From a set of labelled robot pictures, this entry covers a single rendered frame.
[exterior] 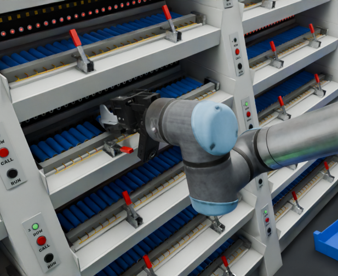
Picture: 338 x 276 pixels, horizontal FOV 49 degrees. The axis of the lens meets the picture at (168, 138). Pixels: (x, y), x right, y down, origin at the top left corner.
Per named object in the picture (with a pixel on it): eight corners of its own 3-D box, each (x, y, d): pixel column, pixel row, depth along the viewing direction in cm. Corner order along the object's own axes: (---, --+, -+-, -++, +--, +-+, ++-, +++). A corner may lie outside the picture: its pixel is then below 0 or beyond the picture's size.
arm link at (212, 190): (254, 197, 74) (246, 141, 70) (220, 228, 67) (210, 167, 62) (217, 188, 80) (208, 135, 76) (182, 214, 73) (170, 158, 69)
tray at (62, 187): (231, 108, 111) (236, 80, 105) (52, 211, 76) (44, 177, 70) (183, 85, 122) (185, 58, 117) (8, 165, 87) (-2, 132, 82)
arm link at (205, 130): (212, 168, 62) (202, 112, 58) (163, 156, 71) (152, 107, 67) (245, 147, 67) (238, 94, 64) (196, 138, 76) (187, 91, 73)
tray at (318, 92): (339, 93, 158) (350, 64, 150) (259, 153, 123) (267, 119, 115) (297, 78, 169) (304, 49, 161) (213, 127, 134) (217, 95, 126)
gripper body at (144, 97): (132, 88, 84) (167, 90, 75) (142, 122, 87) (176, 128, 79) (106, 99, 80) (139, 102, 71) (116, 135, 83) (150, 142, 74)
